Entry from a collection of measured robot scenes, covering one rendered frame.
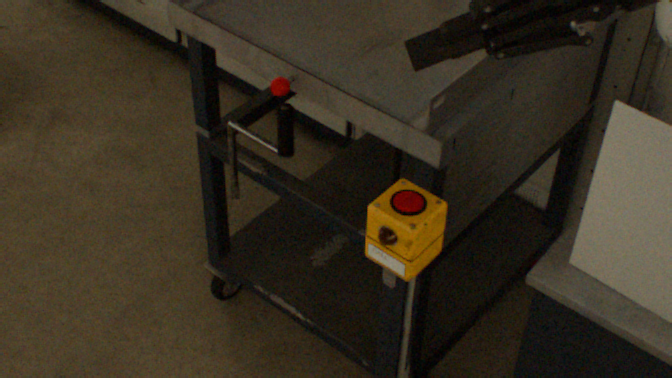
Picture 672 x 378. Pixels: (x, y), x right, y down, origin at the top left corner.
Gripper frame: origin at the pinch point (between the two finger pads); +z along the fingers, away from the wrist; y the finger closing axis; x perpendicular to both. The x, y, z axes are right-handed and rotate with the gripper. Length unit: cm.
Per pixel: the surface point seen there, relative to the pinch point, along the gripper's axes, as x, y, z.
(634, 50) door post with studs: -69, -87, -38
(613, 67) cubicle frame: -71, -92, -33
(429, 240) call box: -9.2, -41.9, 10.5
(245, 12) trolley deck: -71, -42, 30
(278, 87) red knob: -50, -43, 27
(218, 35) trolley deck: -67, -42, 35
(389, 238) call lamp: -8.7, -37.7, 15.1
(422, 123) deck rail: -34, -47, 6
